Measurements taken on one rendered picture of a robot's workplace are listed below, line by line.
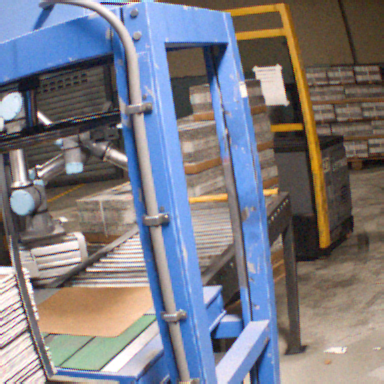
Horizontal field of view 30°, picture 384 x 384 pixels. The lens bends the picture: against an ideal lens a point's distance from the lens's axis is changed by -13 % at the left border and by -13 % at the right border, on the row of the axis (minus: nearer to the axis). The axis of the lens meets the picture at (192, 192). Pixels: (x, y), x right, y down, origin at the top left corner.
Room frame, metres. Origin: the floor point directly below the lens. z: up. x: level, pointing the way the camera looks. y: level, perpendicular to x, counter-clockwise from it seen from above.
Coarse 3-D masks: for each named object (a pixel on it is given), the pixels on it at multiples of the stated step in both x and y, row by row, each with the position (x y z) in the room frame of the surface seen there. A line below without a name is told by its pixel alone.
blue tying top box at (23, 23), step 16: (0, 0) 1.63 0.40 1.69; (16, 0) 1.61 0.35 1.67; (32, 0) 1.60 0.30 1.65; (96, 0) 1.60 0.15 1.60; (112, 0) 1.71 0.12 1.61; (128, 0) 1.81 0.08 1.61; (144, 0) 1.90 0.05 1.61; (0, 16) 1.63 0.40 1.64; (16, 16) 1.61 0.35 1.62; (32, 16) 1.60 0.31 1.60; (48, 16) 1.58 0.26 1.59; (64, 16) 1.57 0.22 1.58; (80, 16) 1.55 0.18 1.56; (0, 32) 1.63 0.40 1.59; (16, 32) 1.61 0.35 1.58
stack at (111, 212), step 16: (192, 176) 4.16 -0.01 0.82; (208, 176) 4.28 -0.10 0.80; (112, 192) 4.01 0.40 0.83; (128, 192) 3.93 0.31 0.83; (192, 192) 4.16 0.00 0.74; (208, 192) 4.26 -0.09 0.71; (224, 192) 4.39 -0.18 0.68; (80, 208) 3.93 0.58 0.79; (96, 208) 3.86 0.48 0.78; (112, 208) 3.79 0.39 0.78; (128, 208) 3.73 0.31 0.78; (80, 224) 3.94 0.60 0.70; (96, 224) 3.87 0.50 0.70; (112, 224) 3.80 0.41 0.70; (128, 224) 3.74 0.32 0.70
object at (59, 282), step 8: (128, 232) 3.02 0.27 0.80; (136, 232) 3.01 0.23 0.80; (120, 240) 2.89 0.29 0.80; (104, 248) 2.78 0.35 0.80; (112, 248) 2.76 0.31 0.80; (96, 256) 2.66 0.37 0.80; (104, 256) 2.67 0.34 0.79; (80, 264) 2.56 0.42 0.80; (88, 264) 2.54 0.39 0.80; (72, 272) 2.45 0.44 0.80; (56, 280) 2.35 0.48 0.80; (64, 280) 2.34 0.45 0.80
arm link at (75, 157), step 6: (66, 150) 3.02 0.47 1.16; (72, 150) 3.01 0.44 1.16; (78, 150) 3.03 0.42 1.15; (66, 156) 3.02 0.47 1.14; (72, 156) 3.01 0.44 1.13; (78, 156) 3.03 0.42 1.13; (84, 156) 3.10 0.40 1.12; (66, 162) 3.02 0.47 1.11; (72, 162) 3.01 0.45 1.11; (78, 162) 3.02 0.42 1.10; (84, 162) 3.11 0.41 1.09; (66, 168) 3.03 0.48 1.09; (72, 168) 3.01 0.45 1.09; (78, 168) 3.02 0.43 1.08
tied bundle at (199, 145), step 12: (180, 132) 4.22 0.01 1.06; (192, 132) 4.21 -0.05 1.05; (204, 132) 4.31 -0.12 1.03; (216, 132) 4.41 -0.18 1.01; (180, 144) 4.23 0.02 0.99; (192, 144) 4.20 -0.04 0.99; (204, 144) 4.30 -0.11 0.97; (216, 144) 4.40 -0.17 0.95; (192, 156) 4.20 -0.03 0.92; (204, 156) 4.28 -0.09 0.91; (216, 156) 4.37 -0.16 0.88
